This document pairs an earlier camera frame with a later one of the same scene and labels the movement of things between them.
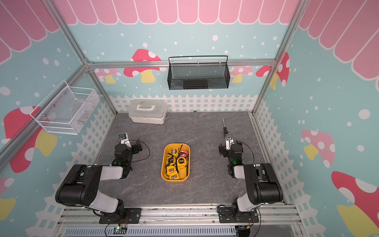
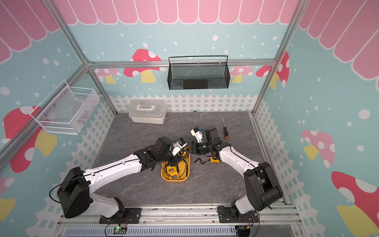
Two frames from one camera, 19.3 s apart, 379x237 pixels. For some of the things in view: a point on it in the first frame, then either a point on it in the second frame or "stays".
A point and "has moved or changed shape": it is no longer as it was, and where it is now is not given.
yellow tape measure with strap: (174, 151) has moved or changed shape
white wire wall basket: (66, 109) stays
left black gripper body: (134, 150) to (172, 160)
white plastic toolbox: (147, 111) stays
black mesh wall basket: (201, 72) stays
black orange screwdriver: (225, 129) stays
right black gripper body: (226, 153) to (201, 148)
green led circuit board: (119, 230) stays
